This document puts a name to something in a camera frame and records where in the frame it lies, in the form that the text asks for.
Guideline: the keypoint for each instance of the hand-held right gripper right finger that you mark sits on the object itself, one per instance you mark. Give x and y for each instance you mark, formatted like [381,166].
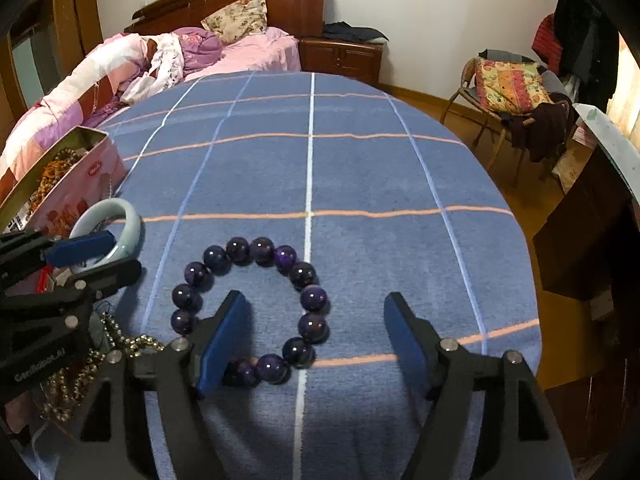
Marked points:
[405,340]

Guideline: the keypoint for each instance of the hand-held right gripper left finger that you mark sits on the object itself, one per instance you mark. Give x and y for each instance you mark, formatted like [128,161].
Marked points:
[222,345]

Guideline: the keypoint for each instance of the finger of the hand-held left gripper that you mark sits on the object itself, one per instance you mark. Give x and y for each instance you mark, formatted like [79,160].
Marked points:
[107,277]
[82,250]

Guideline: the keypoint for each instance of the pink tin box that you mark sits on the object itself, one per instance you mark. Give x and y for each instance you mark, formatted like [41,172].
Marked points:
[75,195]

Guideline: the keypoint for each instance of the pale green jade bangle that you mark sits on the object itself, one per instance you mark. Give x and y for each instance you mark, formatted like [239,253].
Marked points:
[132,225]

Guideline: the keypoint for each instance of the pink patchwork quilt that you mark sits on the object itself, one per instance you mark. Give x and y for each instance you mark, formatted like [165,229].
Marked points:
[75,85]

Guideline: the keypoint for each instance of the white floral cloth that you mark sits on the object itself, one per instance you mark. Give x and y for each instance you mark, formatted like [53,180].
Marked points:
[160,67]

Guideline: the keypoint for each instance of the dark wooden desk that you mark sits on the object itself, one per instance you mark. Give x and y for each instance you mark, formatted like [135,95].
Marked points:
[585,230]

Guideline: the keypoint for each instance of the purple garment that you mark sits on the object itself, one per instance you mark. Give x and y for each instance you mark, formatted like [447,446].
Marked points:
[200,50]

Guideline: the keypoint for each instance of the brown wooden wardrobe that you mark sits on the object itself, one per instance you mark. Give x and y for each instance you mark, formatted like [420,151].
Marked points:
[60,15]

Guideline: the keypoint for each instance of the dark brown garment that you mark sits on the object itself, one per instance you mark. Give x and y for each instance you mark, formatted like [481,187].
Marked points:
[547,130]

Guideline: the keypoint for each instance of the pink bed sheet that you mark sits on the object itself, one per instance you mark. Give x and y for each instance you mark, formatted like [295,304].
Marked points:
[260,52]

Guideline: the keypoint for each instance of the colourful patterned cushion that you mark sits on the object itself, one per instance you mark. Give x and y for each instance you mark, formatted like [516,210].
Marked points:
[510,85]

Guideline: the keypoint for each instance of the floral pillow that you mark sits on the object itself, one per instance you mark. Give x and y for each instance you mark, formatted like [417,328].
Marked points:
[237,15]

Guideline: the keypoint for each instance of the wooden nightstand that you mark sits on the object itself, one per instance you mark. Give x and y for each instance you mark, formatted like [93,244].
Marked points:
[340,62]

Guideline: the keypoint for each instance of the pale green board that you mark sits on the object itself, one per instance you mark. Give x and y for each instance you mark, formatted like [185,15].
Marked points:
[607,135]

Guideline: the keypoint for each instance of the dark folded clothes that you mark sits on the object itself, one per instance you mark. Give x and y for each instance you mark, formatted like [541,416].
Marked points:
[352,32]

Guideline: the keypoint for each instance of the dark wooden headboard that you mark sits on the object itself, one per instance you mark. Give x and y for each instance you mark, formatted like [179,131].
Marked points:
[295,5]

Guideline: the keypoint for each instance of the red hanging garment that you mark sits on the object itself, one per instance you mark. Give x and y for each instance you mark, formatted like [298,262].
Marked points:
[544,40]

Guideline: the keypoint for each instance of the black hanging coat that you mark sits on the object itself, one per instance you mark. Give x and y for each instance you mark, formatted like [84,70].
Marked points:
[585,40]

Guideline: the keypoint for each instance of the metal frame chair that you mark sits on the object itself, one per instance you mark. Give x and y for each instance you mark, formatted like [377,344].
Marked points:
[467,97]

